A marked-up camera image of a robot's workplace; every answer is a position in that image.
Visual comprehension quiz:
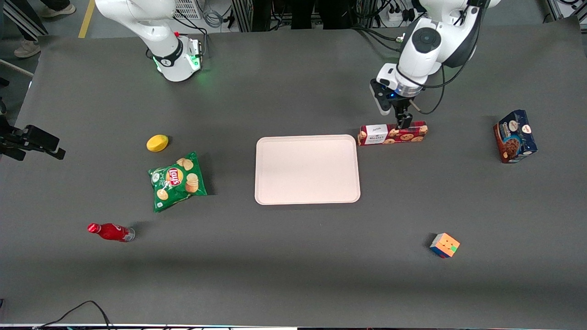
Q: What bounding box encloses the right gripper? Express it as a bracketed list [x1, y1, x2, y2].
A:
[0, 115, 66, 162]

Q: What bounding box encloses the white perforated box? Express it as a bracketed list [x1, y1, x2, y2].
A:
[173, 0, 203, 20]

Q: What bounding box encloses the diagonal dark metal profile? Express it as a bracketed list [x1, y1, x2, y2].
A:
[2, 0, 49, 42]

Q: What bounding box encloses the aluminium corner frame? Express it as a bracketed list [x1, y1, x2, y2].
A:
[546, 0, 587, 21]

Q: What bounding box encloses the aluminium frame post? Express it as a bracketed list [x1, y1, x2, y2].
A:
[232, 0, 253, 33]

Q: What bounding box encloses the green Lay's chips bag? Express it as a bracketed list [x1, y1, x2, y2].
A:
[147, 151, 208, 213]

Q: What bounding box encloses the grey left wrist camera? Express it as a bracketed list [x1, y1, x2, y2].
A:
[370, 63, 398, 116]

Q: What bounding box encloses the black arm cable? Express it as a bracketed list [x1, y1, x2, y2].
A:
[173, 16, 210, 60]
[410, 0, 484, 116]

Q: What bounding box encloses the beige shoe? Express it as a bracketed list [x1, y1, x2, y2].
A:
[40, 2, 77, 18]

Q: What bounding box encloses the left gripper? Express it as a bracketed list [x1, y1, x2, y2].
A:
[389, 84, 423, 130]

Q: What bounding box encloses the blue chocolate cookie box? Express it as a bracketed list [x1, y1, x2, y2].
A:
[493, 109, 538, 164]

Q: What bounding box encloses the pale pink plastic tray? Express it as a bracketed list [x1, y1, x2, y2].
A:
[255, 134, 361, 205]

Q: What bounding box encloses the thin black table cable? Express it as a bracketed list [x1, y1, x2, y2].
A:
[34, 300, 113, 330]

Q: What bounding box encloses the multicoloured puzzle cube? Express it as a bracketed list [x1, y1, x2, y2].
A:
[429, 232, 460, 259]

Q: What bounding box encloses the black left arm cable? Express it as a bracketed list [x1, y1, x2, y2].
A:
[410, 0, 484, 116]

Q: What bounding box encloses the white sneaker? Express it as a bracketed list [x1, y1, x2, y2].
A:
[14, 38, 42, 58]

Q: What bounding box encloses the black base cable bundle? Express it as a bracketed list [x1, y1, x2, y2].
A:
[351, 25, 406, 52]

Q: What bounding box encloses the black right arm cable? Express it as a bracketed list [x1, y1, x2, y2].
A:
[173, 16, 210, 60]

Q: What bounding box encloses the grey coiled cable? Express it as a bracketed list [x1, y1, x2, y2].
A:
[203, 8, 224, 29]

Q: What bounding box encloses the yellow lemon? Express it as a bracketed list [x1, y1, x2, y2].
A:
[146, 134, 169, 153]

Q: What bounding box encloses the red soda bottle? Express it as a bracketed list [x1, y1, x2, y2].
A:
[87, 223, 136, 242]

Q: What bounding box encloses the red plaid cookie box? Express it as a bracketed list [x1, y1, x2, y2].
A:
[357, 121, 429, 147]

